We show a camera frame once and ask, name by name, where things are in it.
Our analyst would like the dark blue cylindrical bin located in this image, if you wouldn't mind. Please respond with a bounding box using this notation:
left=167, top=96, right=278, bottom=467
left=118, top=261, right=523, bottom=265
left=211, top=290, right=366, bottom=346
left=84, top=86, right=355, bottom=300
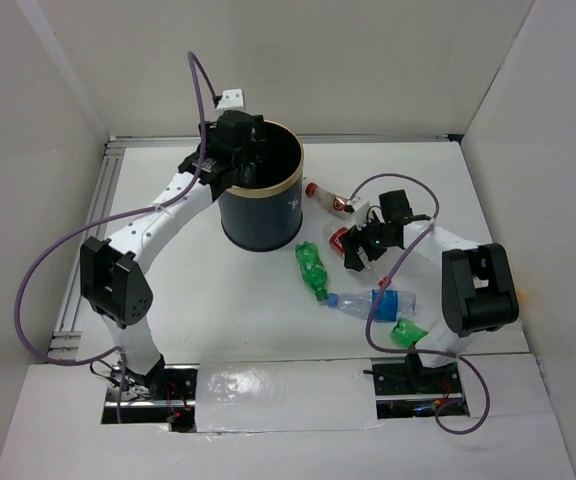
left=217, top=121, right=304, bottom=252

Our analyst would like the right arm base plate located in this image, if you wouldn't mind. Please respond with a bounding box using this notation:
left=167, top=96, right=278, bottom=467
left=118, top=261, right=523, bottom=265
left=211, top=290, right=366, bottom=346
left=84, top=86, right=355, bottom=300
left=364, top=358, right=469, bottom=420

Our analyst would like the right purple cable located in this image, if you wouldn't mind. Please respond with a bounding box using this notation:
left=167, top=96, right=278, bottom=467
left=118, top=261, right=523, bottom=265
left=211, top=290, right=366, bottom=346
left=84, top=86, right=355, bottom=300
left=350, top=173, right=494, bottom=435

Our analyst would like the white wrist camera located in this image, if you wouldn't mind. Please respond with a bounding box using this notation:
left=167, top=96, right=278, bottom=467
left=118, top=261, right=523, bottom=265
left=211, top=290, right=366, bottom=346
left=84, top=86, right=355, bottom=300
left=215, top=89, right=245, bottom=111
left=344, top=197, right=371, bottom=218

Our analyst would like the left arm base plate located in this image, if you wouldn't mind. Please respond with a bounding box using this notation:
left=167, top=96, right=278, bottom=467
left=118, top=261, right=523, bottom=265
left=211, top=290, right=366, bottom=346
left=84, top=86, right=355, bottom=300
left=101, top=365, right=198, bottom=433

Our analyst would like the crushed green plastic bottle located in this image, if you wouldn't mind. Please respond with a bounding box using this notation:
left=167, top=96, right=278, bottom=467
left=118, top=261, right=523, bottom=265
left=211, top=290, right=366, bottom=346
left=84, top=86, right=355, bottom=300
left=295, top=241, right=329, bottom=302

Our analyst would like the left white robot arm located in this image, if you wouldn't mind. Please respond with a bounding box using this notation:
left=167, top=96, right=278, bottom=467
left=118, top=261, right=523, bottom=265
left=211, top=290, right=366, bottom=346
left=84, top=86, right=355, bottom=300
left=80, top=110, right=267, bottom=399

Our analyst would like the clear bottle blue label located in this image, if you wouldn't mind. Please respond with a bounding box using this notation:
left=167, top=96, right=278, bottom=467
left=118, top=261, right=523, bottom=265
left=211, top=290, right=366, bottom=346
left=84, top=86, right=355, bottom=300
left=326, top=289, right=416, bottom=323

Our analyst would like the green bottle near right base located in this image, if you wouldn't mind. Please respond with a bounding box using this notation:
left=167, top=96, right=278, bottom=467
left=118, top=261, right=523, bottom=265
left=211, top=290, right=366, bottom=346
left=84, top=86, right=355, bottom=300
left=390, top=318, right=428, bottom=348

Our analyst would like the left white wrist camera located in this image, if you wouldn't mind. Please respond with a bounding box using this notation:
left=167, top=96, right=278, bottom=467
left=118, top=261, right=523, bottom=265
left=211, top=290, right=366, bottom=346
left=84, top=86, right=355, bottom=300
left=215, top=89, right=245, bottom=111

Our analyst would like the small bottle red cap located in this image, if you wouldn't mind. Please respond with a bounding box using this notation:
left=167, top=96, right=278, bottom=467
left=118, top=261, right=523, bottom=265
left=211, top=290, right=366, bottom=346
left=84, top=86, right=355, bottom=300
left=305, top=182, right=355, bottom=219

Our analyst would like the clear bottle red label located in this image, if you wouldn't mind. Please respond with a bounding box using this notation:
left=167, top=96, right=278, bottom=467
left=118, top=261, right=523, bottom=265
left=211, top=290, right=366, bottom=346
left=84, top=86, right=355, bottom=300
left=323, top=223, right=348, bottom=258

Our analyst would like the silver tape sheet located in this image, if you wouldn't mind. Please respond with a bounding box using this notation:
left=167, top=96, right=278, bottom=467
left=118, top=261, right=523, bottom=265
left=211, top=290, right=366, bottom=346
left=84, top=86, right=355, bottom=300
left=195, top=359, right=378, bottom=433

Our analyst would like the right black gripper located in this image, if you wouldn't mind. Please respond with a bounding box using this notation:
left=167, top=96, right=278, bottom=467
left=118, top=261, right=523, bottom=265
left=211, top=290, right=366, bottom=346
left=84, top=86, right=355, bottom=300
left=339, top=211, right=395, bottom=272

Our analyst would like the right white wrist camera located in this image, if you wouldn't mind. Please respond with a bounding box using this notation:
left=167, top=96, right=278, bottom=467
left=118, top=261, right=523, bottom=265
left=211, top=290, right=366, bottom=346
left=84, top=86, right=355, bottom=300
left=344, top=197, right=371, bottom=218

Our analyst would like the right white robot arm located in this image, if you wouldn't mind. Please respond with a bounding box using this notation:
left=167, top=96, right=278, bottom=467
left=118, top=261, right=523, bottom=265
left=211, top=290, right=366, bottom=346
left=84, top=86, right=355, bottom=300
left=329, top=190, right=519, bottom=392

